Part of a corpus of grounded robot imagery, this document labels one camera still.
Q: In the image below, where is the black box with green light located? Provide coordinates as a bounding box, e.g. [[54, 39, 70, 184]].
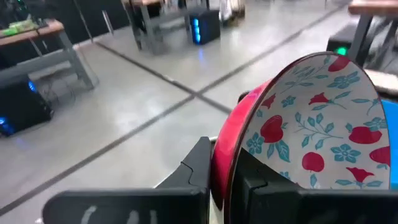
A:
[[325, 23, 358, 57]]

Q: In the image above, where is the grey metal table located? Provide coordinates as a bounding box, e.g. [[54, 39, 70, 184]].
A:
[[121, 0, 193, 56]]

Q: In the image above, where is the red floral mini bowl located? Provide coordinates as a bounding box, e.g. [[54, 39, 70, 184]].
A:
[[210, 51, 392, 218]]

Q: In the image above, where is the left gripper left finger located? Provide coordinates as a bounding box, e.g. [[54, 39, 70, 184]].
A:
[[42, 136, 213, 224]]

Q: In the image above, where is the green object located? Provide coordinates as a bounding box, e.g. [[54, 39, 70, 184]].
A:
[[1, 21, 30, 37]]

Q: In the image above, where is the black computer with blue light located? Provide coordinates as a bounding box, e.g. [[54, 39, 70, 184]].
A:
[[0, 79, 54, 138], [185, 9, 221, 46]]

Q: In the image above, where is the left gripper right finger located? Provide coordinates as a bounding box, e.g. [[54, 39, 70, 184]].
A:
[[229, 147, 398, 224]]

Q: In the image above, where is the wooden table with grey legs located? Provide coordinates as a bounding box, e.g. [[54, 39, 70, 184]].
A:
[[0, 18, 96, 91]]

